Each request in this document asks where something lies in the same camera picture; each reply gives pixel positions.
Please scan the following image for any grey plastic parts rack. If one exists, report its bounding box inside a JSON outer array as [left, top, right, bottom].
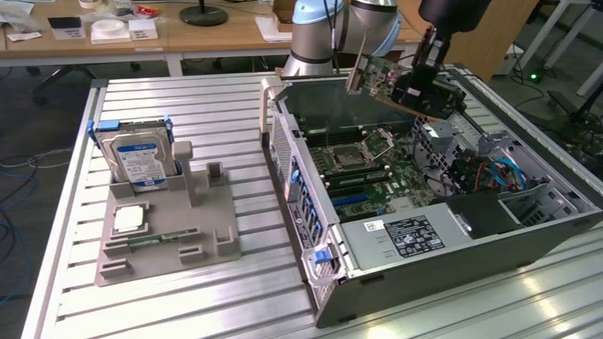
[[94, 140, 243, 287]]

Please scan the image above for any hard disk in blue carrier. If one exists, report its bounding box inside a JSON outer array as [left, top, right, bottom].
[[87, 114, 175, 194]]

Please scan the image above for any white tray with bowl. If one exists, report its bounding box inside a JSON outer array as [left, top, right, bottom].
[[90, 19, 132, 45]]

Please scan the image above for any white box with black lid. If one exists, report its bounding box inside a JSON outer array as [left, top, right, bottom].
[[47, 16, 88, 40]]

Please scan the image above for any white table frame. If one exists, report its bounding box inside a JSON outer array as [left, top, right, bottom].
[[513, 0, 603, 96]]

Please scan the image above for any wooden cabinet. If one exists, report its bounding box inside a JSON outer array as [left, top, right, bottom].
[[404, 0, 541, 83]]

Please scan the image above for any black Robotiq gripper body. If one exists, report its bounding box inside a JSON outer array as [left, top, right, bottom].
[[419, 0, 494, 47]]

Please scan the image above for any black floor stand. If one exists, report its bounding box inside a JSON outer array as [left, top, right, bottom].
[[546, 90, 603, 163]]

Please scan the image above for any blue expansion slot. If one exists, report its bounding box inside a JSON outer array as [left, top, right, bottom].
[[331, 194, 371, 208]]

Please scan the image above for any grey power supply unit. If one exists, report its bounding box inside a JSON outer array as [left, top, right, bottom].
[[339, 203, 475, 275]]

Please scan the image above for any silver CPU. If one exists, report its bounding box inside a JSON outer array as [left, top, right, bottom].
[[114, 206, 148, 233]]

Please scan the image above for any green RAM stick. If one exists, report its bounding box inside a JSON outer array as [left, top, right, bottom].
[[106, 231, 199, 250]]

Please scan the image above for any white floor cable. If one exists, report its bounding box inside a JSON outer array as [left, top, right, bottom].
[[0, 146, 75, 169]]

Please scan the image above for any small white box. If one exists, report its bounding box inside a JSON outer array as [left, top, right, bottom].
[[127, 19, 158, 41]]

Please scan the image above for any brown cardboard box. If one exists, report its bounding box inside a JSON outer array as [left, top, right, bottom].
[[272, 0, 298, 24]]

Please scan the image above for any open black PC case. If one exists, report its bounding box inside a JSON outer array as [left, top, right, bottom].
[[259, 63, 603, 329]]

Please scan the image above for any green graphics card black cooler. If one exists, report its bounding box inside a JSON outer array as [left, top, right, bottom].
[[346, 35, 469, 120]]

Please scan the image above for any CPU socket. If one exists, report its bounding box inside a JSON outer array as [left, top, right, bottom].
[[328, 144, 367, 170]]

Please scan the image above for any black round lamp base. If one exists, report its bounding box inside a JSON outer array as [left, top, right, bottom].
[[178, 5, 230, 26]]

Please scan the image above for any blue wire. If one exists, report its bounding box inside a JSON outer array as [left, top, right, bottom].
[[490, 158, 529, 191]]

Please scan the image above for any wooden desk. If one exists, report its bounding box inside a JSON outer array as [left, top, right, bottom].
[[0, 0, 426, 68]]

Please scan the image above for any stack of white papers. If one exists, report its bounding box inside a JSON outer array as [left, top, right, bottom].
[[255, 16, 294, 42]]

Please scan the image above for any crumpled plastic bag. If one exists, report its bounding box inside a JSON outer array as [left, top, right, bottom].
[[0, 1, 38, 25]]

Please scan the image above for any black office chair base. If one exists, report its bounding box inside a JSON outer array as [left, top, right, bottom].
[[26, 65, 98, 105]]

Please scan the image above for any green motherboard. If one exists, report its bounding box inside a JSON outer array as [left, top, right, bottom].
[[300, 123, 449, 222]]

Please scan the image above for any blue floor cable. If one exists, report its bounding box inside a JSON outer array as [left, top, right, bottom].
[[0, 169, 38, 304]]

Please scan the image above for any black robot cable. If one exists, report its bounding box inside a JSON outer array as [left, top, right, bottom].
[[328, 0, 344, 73]]

